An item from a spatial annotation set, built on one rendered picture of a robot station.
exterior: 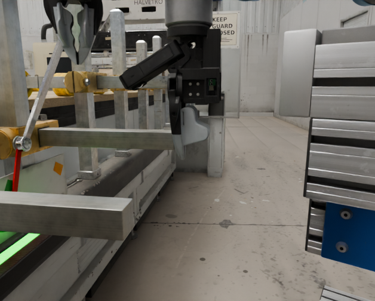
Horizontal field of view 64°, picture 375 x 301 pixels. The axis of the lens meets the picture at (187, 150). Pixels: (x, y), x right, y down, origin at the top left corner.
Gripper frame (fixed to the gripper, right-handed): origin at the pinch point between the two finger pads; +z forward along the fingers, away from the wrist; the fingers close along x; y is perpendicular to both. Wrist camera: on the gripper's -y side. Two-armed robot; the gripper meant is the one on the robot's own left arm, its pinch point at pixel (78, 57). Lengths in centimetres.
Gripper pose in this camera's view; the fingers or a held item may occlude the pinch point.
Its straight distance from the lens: 55.9
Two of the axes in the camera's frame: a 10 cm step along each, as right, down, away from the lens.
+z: 0.1, 9.8, 1.8
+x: 9.8, -0.5, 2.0
